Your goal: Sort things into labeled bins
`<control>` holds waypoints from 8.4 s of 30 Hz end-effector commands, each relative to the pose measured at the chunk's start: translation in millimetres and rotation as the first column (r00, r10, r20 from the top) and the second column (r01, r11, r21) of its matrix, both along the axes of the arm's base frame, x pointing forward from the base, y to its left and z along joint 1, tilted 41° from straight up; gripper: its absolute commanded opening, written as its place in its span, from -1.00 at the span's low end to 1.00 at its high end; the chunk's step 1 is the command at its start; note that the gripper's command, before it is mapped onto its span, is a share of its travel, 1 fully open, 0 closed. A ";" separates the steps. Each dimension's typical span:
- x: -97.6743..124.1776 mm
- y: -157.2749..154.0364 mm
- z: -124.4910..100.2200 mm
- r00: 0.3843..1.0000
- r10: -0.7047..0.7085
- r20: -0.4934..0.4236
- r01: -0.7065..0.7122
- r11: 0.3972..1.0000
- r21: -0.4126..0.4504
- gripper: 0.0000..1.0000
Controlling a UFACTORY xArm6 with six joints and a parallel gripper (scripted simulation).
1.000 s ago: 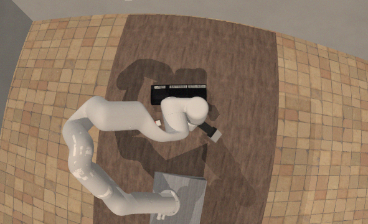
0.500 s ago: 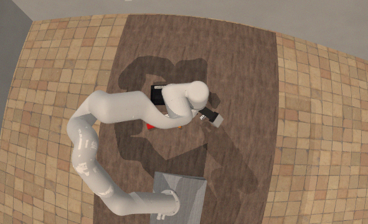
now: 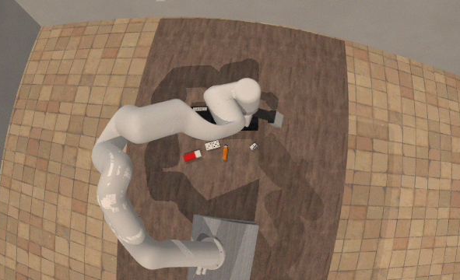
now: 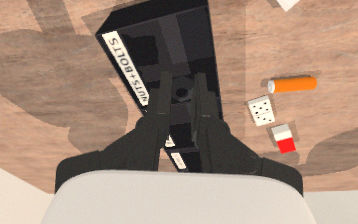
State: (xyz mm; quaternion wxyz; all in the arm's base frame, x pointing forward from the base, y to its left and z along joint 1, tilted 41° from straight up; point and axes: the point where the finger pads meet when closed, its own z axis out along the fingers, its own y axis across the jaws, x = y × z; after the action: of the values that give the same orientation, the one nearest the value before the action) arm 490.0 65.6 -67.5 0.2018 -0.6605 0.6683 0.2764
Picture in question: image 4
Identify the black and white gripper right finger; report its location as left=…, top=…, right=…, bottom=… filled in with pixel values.
left=191, top=72, right=303, bottom=197

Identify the black rack of bins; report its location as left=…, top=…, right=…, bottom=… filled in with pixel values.
left=95, top=0, right=224, bottom=173

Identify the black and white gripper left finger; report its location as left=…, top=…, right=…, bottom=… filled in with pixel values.
left=55, top=70, right=172, bottom=194

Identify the dark grey hex nut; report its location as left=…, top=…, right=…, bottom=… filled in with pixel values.
left=171, top=76, right=193, bottom=102

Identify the white domino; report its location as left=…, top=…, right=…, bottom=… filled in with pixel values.
left=248, top=95, right=275, bottom=126

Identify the red and white eraser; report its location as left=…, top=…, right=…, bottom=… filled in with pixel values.
left=271, top=124, right=296, bottom=154

